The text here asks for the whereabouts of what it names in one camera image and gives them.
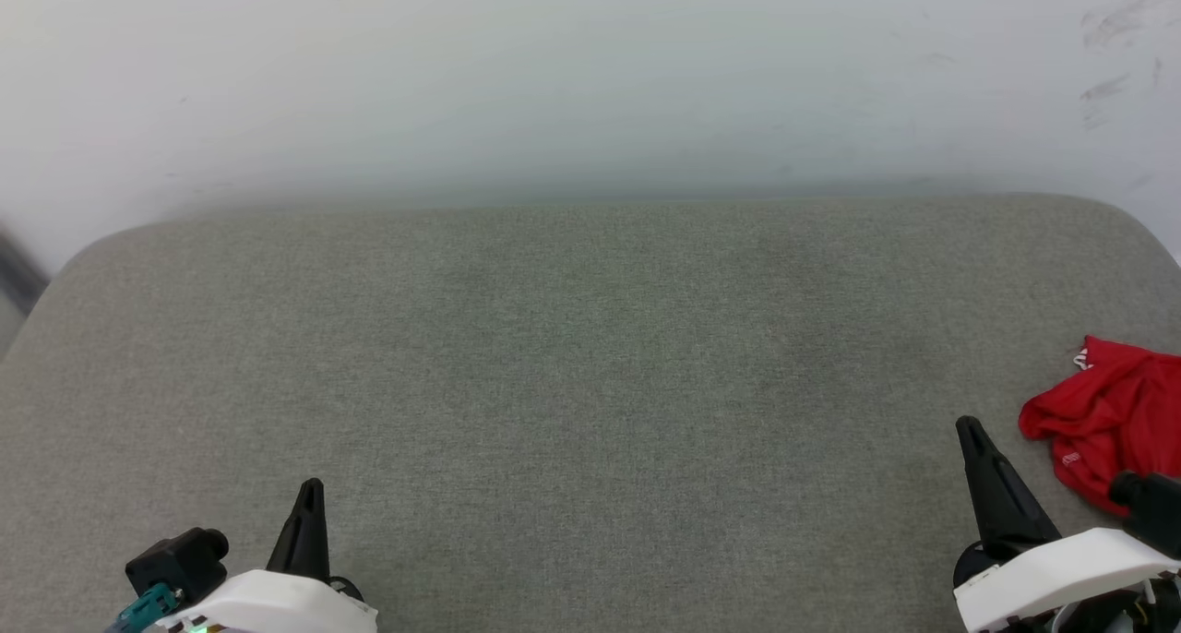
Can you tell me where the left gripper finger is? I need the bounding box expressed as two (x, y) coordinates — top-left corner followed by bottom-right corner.
(267, 478), (330, 583)

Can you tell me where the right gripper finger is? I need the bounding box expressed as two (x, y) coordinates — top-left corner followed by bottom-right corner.
(955, 416), (1062, 557)
(1109, 472), (1181, 555)

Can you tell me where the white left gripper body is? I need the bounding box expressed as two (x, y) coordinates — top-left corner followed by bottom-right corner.
(157, 570), (379, 633)

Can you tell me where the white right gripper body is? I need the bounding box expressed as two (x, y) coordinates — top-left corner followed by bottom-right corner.
(953, 529), (1181, 633)

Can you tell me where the red and white garment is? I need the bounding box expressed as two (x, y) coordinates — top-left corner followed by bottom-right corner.
(1018, 335), (1181, 519)

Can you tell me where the grey fabric sofa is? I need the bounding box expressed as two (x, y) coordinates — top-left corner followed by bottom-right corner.
(0, 195), (1181, 633)

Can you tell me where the teal cable connector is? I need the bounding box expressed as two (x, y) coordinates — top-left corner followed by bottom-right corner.
(106, 585), (185, 633)

